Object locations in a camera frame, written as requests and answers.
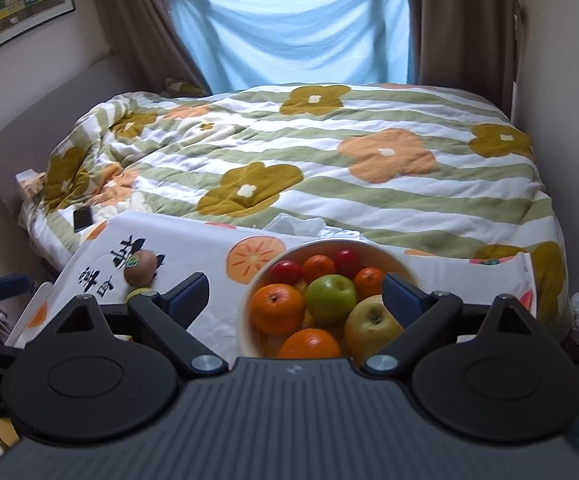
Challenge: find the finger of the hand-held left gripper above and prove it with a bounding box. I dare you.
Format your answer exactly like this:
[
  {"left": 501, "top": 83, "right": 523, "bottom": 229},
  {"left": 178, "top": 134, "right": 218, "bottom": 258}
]
[{"left": 0, "top": 273, "right": 40, "bottom": 307}]

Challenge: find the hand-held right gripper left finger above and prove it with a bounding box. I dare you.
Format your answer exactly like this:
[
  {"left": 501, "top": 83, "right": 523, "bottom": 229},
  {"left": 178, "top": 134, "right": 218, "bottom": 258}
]
[{"left": 54, "top": 272, "right": 230, "bottom": 376}]

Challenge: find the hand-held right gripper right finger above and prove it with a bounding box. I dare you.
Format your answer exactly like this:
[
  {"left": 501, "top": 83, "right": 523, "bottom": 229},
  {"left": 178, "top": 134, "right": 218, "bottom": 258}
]
[{"left": 362, "top": 272, "right": 540, "bottom": 376}]

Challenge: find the large yellow-green apple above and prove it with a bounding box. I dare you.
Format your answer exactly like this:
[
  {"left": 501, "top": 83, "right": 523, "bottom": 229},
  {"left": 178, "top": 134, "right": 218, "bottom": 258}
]
[{"left": 344, "top": 295, "right": 405, "bottom": 361}]

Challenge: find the brown kiwi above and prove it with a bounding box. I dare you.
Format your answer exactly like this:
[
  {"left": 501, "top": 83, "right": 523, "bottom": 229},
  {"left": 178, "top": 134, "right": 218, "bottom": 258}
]
[{"left": 123, "top": 251, "right": 166, "bottom": 286}]

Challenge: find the white bowl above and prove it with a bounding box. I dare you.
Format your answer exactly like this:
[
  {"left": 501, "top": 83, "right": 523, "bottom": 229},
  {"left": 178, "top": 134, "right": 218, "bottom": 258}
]
[{"left": 238, "top": 239, "right": 420, "bottom": 361}]

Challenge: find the red tomato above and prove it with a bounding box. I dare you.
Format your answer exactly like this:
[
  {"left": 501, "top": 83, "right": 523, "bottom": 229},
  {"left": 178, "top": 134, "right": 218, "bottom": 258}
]
[
  {"left": 334, "top": 249, "right": 361, "bottom": 277},
  {"left": 269, "top": 260, "right": 303, "bottom": 286}
]

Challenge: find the orange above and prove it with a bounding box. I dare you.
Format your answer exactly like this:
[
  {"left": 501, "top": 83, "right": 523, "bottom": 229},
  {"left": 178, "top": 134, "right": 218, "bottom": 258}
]
[
  {"left": 250, "top": 283, "right": 306, "bottom": 337},
  {"left": 278, "top": 328, "right": 343, "bottom": 360}
]

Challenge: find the small orange-red tomato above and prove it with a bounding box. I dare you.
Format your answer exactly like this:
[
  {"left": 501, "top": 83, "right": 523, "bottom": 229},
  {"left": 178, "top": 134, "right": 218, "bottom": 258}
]
[
  {"left": 303, "top": 255, "right": 337, "bottom": 283},
  {"left": 354, "top": 267, "right": 385, "bottom": 301}
]

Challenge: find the white fruit-print cloth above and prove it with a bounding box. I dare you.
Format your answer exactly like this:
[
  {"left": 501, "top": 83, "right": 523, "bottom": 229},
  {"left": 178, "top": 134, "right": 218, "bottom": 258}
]
[{"left": 6, "top": 212, "right": 537, "bottom": 361}]

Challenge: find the black phone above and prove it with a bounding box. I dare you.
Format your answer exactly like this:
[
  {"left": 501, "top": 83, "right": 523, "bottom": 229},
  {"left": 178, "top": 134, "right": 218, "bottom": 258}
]
[{"left": 72, "top": 206, "right": 94, "bottom": 233}]

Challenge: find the tissue box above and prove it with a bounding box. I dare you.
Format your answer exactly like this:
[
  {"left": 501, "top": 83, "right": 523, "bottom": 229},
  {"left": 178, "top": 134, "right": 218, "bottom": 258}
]
[{"left": 15, "top": 170, "right": 47, "bottom": 198}]

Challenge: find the crumpled clear plastic wrap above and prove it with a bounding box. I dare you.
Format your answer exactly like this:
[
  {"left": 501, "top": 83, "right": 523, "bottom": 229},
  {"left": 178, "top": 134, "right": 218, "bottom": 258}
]
[{"left": 266, "top": 212, "right": 363, "bottom": 241}]

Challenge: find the floral striped blanket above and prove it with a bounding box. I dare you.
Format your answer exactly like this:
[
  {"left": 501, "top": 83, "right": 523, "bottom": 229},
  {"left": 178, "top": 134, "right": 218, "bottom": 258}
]
[{"left": 22, "top": 84, "right": 567, "bottom": 321}]

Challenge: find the grey headboard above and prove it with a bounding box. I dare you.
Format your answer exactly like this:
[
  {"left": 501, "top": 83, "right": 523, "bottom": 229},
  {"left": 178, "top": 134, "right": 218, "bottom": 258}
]
[{"left": 0, "top": 55, "right": 135, "bottom": 201}]

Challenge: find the brown curtain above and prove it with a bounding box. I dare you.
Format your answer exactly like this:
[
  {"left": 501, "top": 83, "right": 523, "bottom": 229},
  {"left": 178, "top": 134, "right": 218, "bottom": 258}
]
[
  {"left": 402, "top": 0, "right": 517, "bottom": 111},
  {"left": 76, "top": 0, "right": 210, "bottom": 93}
]

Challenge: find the light blue cloth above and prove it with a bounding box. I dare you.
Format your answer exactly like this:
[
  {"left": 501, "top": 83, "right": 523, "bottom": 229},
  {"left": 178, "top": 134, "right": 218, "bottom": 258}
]
[{"left": 169, "top": 0, "right": 415, "bottom": 93}]

